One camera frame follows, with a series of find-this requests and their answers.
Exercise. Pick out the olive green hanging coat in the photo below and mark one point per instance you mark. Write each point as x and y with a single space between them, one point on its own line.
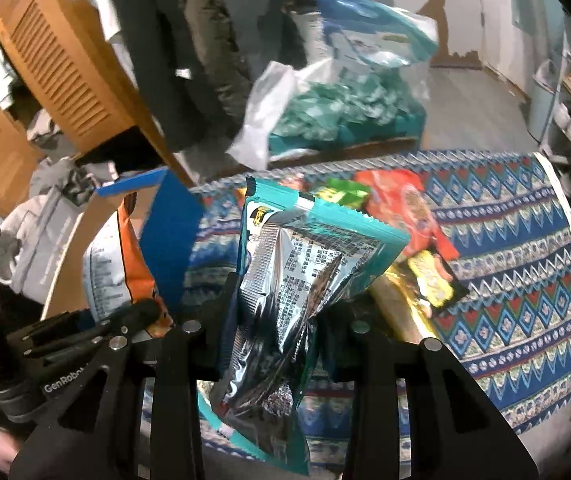
220 73

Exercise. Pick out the person's left hand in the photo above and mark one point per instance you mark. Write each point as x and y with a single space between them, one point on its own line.
10 446

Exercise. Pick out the grey clothes pile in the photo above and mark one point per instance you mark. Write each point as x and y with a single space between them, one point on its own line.
59 170

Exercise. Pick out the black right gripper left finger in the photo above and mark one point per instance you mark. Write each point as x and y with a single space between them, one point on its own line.
92 431

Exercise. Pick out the brown cardboard box on floor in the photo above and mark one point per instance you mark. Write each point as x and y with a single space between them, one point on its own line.
345 140

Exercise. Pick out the patterned blue tablecloth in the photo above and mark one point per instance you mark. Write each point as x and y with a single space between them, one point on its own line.
506 216

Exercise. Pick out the orange snack bag with barcode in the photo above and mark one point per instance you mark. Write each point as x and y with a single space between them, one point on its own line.
115 274

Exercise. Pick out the teal crumpled cloth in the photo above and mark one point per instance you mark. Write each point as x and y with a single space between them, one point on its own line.
316 115

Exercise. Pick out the blue white plastic bag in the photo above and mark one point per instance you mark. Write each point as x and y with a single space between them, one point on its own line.
372 34

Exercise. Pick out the wooden louvered wardrobe door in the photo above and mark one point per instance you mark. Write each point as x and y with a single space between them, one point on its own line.
58 49

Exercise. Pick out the blue cardboard box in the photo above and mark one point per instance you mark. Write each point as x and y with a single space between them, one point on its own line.
159 217

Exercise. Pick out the green snack pack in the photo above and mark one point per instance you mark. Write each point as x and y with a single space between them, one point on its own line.
346 193

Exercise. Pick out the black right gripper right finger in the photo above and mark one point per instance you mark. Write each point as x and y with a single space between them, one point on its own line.
456 432

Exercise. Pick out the yellow black small snack pack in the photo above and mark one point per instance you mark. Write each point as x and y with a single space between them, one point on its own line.
433 283

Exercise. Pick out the black hanging coat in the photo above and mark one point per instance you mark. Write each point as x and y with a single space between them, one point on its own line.
170 77

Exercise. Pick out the yellow long snack pack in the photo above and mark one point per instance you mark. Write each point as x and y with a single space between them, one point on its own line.
400 307

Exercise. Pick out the red orange snack pack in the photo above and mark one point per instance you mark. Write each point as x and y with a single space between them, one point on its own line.
396 199

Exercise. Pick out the grey tote bag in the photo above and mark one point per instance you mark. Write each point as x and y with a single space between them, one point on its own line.
33 238

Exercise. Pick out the teal silver snack bag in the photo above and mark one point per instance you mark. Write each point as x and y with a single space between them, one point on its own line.
298 256

